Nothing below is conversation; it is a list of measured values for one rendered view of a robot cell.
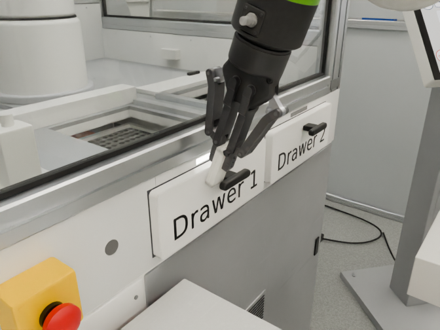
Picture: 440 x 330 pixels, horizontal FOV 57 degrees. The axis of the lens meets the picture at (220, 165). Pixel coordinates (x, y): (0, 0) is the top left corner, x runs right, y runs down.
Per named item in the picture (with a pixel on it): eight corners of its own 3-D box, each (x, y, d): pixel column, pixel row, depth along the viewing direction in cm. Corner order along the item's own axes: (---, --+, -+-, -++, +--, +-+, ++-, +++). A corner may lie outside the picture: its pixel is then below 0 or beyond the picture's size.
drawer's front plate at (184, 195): (264, 189, 81) (266, 137, 76) (161, 261, 59) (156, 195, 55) (256, 186, 82) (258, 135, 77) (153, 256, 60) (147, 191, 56)
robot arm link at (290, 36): (334, 4, 49) (273, -24, 52) (288, 7, 40) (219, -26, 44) (313, 50, 52) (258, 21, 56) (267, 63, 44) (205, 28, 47)
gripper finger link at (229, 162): (236, 138, 59) (252, 148, 58) (226, 165, 62) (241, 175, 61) (230, 141, 58) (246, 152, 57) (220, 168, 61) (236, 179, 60)
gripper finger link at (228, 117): (239, 80, 52) (230, 75, 53) (214, 148, 58) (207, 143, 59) (255, 76, 55) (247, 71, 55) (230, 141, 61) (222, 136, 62)
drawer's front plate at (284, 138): (327, 144, 104) (332, 102, 99) (270, 184, 82) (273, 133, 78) (321, 143, 105) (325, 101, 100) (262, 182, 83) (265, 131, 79)
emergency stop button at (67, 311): (88, 329, 43) (82, 300, 41) (54, 355, 40) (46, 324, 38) (71, 317, 44) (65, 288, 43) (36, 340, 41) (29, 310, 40)
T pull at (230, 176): (251, 175, 68) (251, 168, 67) (224, 192, 62) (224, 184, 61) (233, 170, 69) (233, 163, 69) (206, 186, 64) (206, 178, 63)
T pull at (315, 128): (327, 128, 91) (327, 122, 90) (312, 137, 85) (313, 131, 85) (311, 125, 93) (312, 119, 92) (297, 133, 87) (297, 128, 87)
